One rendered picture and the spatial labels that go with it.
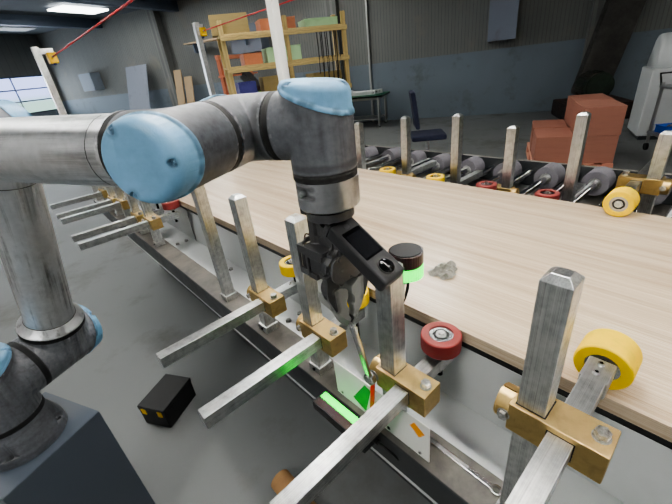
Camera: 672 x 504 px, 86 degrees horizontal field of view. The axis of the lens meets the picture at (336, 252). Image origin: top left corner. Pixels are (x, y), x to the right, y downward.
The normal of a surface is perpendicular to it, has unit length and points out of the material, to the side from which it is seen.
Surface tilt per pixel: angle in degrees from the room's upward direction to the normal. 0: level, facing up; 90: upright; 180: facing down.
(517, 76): 90
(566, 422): 0
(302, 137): 92
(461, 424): 0
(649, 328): 0
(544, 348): 90
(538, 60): 90
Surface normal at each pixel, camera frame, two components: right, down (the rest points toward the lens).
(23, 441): 0.67, -0.08
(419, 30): -0.37, 0.47
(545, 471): -0.11, -0.88
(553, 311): -0.73, 0.39
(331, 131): 0.32, 0.42
